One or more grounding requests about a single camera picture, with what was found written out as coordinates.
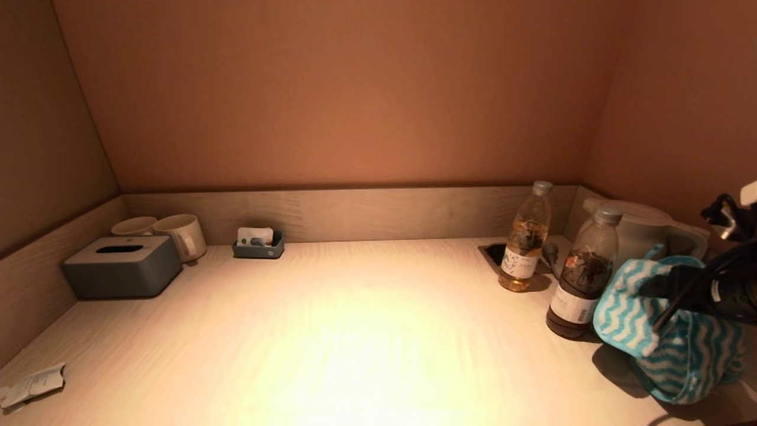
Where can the red black right robot arm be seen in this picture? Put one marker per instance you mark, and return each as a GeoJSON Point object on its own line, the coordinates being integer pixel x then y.
{"type": "Point", "coordinates": [724, 214]}

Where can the grey tissue box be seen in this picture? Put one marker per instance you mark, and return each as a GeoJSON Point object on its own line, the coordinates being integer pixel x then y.
{"type": "Point", "coordinates": [118, 272]}

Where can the blue white striped towel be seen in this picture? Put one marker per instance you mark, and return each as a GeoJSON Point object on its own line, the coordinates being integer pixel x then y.
{"type": "Point", "coordinates": [686, 361]}

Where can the grey kettle power plug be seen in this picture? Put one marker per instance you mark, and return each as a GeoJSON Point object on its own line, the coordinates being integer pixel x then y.
{"type": "Point", "coordinates": [550, 253]}

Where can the small grey tray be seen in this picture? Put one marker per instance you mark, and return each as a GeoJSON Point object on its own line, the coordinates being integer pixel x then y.
{"type": "Point", "coordinates": [257, 254]}

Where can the crumpled white paper packet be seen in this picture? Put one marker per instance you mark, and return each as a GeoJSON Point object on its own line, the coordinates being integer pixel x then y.
{"type": "Point", "coordinates": [32, 384]}

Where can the white ceramic mug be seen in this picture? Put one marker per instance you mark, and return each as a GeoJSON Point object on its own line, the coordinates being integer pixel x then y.
{"type": "Point", "coordinates": [133, 227]}
{"type": "Point", "coordinates": [177, 231]}

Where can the white electric kettle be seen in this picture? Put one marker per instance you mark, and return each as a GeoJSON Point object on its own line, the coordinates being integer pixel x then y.
{"type": "Point", "coordinates": [644, 228]}

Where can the white sachets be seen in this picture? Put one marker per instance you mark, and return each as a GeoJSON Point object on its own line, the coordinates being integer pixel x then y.
{"type": "Point", "coordinates": [249, 235]}

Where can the bottle with dark tea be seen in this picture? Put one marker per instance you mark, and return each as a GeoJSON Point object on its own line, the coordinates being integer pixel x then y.
{"type": "Point", "coordinates": [578, 296]}

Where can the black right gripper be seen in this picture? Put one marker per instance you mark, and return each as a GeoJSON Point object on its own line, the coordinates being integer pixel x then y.
{"type": "Point", "coordinates": [736, 296]}

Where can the bottle with light tea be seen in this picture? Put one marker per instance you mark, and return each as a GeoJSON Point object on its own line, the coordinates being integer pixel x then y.
{"type": "Point", "coordinates": [524, 260]}

